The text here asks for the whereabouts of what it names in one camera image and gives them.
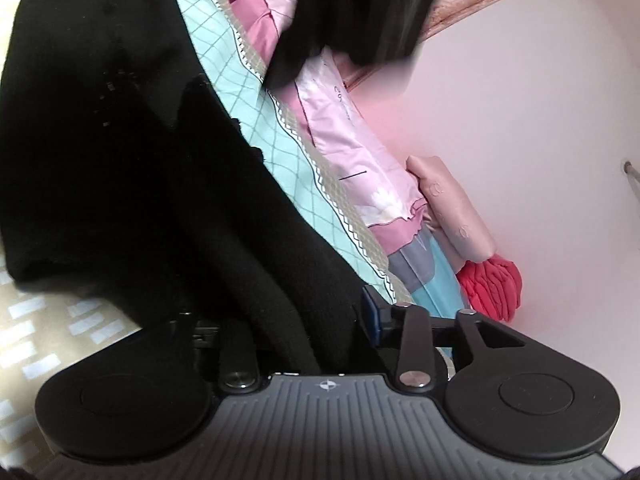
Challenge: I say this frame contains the pink purple pillow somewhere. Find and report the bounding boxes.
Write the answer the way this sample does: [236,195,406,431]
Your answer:
[229,0,431,256]

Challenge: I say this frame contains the peach folded cloth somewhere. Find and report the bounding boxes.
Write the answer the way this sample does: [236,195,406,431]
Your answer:
[407,156,497,263]

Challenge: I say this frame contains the black pants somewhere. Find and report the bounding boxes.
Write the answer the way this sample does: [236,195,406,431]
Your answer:
[1,0,390,375]

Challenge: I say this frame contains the dark hanging clothes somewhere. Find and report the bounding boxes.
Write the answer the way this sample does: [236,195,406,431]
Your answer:
[262,0,435,91]

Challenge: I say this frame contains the red knitted cloth right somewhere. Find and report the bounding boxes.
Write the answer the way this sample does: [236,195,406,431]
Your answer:
[457,255,523,322]

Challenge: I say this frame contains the zigzag patterned bed sheet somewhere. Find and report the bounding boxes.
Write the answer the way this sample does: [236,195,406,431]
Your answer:
[1,1,399,479]

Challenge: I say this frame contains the blue grey striped pillow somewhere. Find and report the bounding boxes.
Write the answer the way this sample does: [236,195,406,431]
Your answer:
[388,228,468,318]

